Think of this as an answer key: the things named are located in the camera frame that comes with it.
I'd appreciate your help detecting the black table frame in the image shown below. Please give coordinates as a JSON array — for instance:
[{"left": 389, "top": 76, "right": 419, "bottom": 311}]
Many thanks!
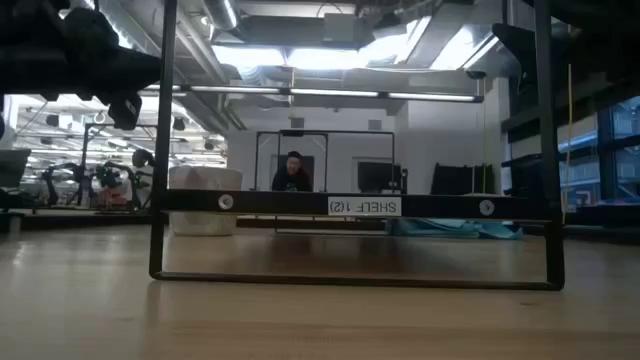
[{"left": 0, "top": 207, "right": 640, "bottom": 242}]

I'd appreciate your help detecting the long light strip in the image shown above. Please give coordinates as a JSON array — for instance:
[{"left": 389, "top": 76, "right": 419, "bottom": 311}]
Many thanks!
[{"left": 141, "top": 83, "right": 485, "bottom": 105}]

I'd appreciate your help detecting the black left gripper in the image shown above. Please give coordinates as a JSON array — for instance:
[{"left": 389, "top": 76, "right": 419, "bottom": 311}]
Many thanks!
[{"left": 0, "top": 0, "right": 163, "bottom": 132}]

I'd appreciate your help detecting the plain white mug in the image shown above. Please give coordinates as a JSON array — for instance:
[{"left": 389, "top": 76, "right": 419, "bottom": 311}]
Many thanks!
[{"left": 168, "top": 165, "right": 244, "bottom": 238}]

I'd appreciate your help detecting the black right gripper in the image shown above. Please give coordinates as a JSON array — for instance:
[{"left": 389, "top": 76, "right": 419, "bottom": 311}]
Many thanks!
[{"left": 491, "top": 0, "right": 640, "bottom": 104}]

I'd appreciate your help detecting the black computer monitor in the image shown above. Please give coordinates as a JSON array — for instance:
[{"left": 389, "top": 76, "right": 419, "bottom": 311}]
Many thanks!
[{"left": 356, "top": 160, "right": 409, "bottom": 195}]

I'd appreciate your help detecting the person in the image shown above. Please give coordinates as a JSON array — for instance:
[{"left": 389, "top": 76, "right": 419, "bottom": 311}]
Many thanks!
[
  {"left": 270, "top": 150, "right": 314, "bottom": 193},
  {"left": 127, "top": 148, "right": 154, "bottom": 206}
]

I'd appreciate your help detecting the dark monitor screen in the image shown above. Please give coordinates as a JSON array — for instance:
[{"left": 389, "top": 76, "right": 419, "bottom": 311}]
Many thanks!
[{"left": 0, "top": 147, "right": 33, "bottom": 191}]

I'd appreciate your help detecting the black dark panel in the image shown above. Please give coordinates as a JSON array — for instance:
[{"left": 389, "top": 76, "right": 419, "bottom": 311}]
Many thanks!
[{"left": 430, "top": 162, "right": 497, "bottom": 197}]

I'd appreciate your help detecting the teal cloth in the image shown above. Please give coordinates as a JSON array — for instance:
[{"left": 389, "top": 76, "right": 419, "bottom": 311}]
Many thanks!
[{"left": 388, "top": 218, "right": 525, "bottom": 241}]

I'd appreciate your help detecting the wooden tray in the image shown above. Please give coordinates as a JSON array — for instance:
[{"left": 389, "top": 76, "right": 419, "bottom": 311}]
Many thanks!
[{"left": 148, "top": 0, "right": 567, "bottom": 292}]

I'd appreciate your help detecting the white shelf label sticker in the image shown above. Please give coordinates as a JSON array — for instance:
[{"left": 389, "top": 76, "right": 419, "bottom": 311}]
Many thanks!
[{"left": 327, "top": 196, "right": 403, "bottom": 217}]

